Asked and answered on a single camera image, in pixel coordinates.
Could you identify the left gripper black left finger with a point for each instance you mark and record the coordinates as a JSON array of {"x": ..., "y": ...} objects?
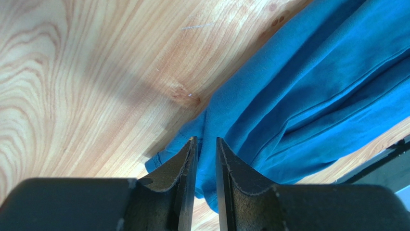
[{"x": 160, "y": 201}]

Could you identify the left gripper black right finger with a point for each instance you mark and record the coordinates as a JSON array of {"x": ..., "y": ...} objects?
[{"x": 249, "y": 201}]

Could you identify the teal blue t shirt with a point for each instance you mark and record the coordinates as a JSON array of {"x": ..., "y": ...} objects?
[{"x": 332, "y": 79}]

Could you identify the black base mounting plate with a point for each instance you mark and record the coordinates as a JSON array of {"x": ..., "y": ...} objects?
[{"x": 390, "y": 168}]

